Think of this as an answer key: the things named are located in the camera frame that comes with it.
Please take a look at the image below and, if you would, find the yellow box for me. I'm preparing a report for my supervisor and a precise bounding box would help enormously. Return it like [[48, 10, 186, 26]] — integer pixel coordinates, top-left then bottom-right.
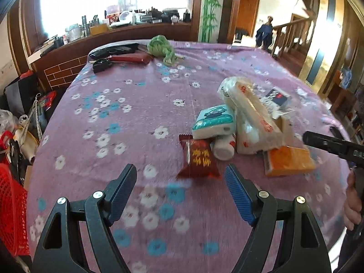
[[89, 24, 110, 36]]

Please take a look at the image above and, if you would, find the orange packet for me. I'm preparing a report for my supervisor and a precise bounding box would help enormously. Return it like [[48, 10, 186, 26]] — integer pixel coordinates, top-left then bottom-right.
[[264, 146, 317, 177]]

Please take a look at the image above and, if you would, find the red plastic basket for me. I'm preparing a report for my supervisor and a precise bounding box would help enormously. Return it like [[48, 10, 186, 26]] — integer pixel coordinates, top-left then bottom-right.
[[0, 162, 30, 258]]

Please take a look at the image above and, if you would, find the red snack packet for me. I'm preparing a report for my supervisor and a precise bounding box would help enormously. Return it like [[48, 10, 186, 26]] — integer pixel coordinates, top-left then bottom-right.
[[176, 134, 222, 180]]

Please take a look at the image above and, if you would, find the person's right hand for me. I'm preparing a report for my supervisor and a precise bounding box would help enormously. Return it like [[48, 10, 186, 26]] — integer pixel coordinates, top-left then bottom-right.
[[343, 170, 364, 231]]

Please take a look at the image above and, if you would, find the clear plastic container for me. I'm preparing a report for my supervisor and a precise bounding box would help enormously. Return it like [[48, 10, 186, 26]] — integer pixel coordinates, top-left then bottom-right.
[[66, 24, 83, 42]]

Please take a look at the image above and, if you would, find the cardboard box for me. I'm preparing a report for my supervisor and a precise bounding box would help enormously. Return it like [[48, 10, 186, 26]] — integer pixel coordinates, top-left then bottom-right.
[[24, 165, 33, 190]]

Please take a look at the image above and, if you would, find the red patterned bag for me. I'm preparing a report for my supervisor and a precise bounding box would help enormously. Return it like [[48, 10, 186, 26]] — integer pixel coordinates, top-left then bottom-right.
[[37, 91, 57, 111]]

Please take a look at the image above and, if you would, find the white plastic bag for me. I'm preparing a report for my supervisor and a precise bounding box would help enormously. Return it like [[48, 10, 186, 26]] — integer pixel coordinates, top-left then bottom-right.
[[0, 109, 18, 137]]

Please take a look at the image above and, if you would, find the wooden stair railing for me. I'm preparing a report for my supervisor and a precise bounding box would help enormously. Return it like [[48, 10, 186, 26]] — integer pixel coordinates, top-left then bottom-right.
[[270, 14, 316, 60]]

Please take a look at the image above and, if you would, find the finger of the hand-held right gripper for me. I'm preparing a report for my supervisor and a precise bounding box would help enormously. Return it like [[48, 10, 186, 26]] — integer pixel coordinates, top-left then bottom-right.
[[303, 131, 354, 160]]

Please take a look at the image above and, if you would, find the blue jacket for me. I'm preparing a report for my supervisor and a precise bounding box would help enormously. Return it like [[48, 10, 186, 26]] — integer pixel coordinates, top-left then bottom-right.
[[255, 24, 275, 47]]

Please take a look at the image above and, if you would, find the pink floral blanket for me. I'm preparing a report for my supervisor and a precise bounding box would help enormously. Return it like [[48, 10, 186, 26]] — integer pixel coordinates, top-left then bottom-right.
[[24, 40, 353, 273]]

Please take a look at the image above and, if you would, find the black key fob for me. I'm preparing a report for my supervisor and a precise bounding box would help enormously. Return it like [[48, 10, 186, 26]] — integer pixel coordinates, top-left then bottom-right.
[[92, 58, 112, 74]]

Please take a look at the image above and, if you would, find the clear plastic bag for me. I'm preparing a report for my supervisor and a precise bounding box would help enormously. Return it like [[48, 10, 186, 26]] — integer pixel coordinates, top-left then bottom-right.
[[217, 77, 251, 106]]

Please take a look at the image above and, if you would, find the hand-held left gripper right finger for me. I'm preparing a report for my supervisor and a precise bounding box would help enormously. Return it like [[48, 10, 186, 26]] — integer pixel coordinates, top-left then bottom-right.
[[224, 163, 333, 273]]

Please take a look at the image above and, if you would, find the bamboo wall painting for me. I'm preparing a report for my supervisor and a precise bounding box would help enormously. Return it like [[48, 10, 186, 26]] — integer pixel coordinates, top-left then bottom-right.
[[199, 0, 222, 43]]

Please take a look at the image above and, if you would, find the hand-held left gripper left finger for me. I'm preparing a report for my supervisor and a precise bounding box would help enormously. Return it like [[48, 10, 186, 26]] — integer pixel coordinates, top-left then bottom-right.
[[31, 163, 137, 273]]

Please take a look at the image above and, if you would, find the red picture box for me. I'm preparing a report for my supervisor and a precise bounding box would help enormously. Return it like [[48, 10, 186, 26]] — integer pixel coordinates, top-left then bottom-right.
[[106, 5, 120, 23]]

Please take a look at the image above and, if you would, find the teal tissue packet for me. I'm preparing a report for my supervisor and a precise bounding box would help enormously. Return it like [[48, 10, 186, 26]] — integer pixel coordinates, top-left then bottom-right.
[[192, 105, 236, 140]]

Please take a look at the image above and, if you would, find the black bag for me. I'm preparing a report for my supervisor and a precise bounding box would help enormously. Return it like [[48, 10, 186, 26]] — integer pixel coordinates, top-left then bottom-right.
[[3, 72, 39, 117]]

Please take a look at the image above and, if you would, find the wooden counter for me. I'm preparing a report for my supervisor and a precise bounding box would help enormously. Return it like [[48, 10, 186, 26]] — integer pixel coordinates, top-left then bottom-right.
[[27, 20, 200, 90]]

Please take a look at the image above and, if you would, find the person's right forearm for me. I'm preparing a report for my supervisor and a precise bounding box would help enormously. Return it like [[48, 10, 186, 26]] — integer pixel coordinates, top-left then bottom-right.
[[333, 227, 364, 273]]

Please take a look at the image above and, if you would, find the red long case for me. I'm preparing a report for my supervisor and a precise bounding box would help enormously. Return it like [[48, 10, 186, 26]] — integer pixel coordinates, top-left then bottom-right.
[[108, 53, 154, 65]]

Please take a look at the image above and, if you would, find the black flat pouch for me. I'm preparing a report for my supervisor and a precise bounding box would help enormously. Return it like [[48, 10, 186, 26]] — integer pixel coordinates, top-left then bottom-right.
[[89, 43, 140, 60]]

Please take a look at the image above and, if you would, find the large white tissue pack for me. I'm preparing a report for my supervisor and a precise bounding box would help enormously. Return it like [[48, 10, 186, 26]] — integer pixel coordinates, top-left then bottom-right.
[[229, 81, 293, 154]]

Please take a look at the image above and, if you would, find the green knotted cloth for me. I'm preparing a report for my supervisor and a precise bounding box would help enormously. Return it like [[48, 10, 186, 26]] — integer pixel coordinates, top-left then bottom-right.
[[147, 35, 178, 68]]

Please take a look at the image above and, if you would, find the pile of black items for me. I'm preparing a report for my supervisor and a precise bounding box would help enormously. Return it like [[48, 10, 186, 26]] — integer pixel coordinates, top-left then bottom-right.
[[136, 7, 180, 25]]

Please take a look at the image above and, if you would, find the small white bottle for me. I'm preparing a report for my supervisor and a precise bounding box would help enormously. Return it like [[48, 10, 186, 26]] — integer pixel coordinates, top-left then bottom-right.
[[212, 133, 236, 160]]

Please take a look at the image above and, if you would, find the wooden door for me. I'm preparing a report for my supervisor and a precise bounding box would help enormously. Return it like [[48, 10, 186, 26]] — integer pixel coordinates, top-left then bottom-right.
[[236, 0, 260, 37]]

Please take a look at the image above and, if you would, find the dark blue box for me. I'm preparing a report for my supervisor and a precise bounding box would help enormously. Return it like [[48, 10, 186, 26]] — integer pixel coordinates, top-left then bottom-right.
[[260, 87, 292, 110]]

